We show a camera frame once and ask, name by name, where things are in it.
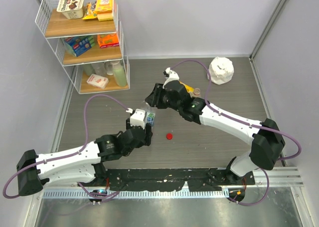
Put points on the orange snack box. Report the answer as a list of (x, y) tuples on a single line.
[(107, 40)]

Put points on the clear bottles on bottom shelf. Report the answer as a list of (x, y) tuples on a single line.
[(98, 68)]

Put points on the yellow juice bottle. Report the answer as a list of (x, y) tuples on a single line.
[(188, 88)]

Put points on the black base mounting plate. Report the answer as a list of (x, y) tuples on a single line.
[(169, 180)]

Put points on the yellow orange cracker box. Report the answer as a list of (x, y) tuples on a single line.
[(104, 10)]

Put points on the green drink bottle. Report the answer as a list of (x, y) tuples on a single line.
[(119, 73)]

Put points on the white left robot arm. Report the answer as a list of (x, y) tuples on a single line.
[(84, 165)]

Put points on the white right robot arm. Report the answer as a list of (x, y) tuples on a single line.
[(264, 138)]

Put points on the clear bottle blue white label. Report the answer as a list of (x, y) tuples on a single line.
[(150, 114)]

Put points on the white wire shelf rack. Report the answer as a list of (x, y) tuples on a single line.
[(55, 27)]

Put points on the clear bottle red label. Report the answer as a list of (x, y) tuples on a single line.
[(196, 92)]

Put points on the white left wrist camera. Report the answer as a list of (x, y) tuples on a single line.
[(137, 117)]

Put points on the white slotted cable duct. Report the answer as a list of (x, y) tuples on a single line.
[(182, 194)]

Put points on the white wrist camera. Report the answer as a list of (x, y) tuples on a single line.
[(137, 117), (170, 75)]

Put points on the white yogurt tub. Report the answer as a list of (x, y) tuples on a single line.
[(71, 9)]

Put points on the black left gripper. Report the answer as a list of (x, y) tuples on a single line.
[(147, 140)]

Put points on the yellow snack bag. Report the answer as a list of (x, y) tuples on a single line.
[(90, 12)]

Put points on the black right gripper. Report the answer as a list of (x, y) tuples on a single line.
[(154, 100)]

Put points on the red bottle cap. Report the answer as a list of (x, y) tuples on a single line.
[(169, 136)]

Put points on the white pink tissue pack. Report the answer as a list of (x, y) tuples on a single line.
[(97, 81)]

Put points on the blue green box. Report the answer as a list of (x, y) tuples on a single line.
[(78, 45)]

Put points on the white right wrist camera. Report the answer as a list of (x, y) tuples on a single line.
[(170, 75)]

